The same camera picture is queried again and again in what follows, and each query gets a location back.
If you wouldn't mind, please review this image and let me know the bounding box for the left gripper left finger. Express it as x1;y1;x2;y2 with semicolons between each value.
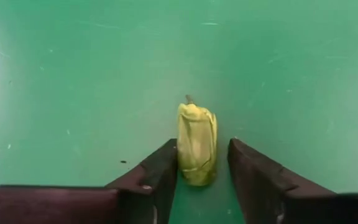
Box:
0;138;179;224

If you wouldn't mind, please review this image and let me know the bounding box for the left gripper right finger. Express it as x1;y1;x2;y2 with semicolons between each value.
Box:
227;138;358;224

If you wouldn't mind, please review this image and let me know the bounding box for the small green vegetable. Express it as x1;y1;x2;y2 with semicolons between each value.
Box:
176;95;218;187

